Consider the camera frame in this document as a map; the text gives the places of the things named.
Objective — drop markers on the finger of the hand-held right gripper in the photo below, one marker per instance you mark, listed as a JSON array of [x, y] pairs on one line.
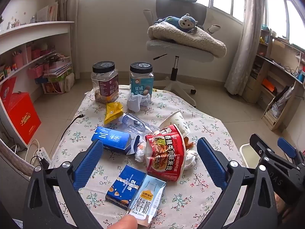
[[258, 145], [286, 148]]

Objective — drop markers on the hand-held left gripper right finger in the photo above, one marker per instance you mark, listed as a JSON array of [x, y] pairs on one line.
[[212, 162]]

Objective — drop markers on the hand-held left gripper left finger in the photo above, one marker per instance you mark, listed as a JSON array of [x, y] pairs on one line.
[[88, 164]]

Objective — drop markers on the white trash bin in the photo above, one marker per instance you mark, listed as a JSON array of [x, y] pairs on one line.
[[246, 155]]

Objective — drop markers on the orange peel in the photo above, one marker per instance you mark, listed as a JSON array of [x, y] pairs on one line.
[[189, 143]]

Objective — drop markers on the dark blue drink carton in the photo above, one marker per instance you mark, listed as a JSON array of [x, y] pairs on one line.
[[112, 139]]

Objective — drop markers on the blue biscuit box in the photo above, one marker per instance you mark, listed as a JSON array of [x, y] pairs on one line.
[[126, 188]]

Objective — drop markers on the red instant noodle bowl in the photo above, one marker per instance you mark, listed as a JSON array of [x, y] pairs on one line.
[[164, 155]]

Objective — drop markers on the white paper cup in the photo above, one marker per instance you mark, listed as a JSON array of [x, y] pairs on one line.
[[177, 121]]

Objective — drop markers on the yellow snack packet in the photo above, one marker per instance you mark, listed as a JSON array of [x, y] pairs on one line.
[[113, 112]]

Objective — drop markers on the crushed clear plastic bottle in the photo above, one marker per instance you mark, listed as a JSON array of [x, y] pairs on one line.
[[133, 124]]

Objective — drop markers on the light blue milk carton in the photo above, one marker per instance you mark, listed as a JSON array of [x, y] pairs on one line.
[[147, 200]]

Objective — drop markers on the white paper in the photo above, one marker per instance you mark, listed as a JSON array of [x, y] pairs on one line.
[[135, 103]]

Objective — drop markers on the person's right hand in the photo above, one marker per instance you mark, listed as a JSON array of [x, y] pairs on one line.
[[284, 217]]

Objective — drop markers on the person's left hand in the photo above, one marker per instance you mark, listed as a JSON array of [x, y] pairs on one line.
[[125, 223]]

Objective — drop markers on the silver bag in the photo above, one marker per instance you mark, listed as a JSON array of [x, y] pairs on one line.
[[281, 105]]

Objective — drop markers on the white power strip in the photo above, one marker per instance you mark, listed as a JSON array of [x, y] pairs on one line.
[[43, 153]]

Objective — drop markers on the wooden computer desk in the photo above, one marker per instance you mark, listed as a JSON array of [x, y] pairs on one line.
[[256, 93]]

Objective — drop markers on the orange box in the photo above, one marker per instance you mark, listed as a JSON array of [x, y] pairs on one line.
[[269, 84]]

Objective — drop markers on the blue bottle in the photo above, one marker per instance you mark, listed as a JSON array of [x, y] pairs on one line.
[[301, 77]]

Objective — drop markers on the nut jar with maroon label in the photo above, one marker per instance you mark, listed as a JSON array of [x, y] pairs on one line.
[[107, 88]]

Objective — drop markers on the red gift box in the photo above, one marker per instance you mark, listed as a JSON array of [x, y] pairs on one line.
[[21, 119]]

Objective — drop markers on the beige lace curtain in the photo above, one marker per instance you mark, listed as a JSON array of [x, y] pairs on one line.
[[71, 40], [245, 52]]

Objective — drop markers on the nut jar with teal label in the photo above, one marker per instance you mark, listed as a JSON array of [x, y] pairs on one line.
[[140, 85]]

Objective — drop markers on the stack of papers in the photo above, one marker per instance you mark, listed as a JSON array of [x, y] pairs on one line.
[[58, 65]]

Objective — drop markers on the pink basket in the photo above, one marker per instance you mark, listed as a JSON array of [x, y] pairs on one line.
[[35, 71]]

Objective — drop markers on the red gift bag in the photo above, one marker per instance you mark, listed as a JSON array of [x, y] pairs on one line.
[[7, 88]]

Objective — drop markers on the beige fleece blanket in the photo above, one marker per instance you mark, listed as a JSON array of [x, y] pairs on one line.
[[190, 40]]

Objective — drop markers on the grey white office chair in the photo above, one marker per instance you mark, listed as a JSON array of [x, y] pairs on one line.
[[166, 46]]

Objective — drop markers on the blue monkey plush toy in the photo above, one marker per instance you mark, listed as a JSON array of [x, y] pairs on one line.
[[187, 22]]

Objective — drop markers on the white bookshelf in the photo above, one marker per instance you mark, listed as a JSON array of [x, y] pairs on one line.
[[35, 28]]

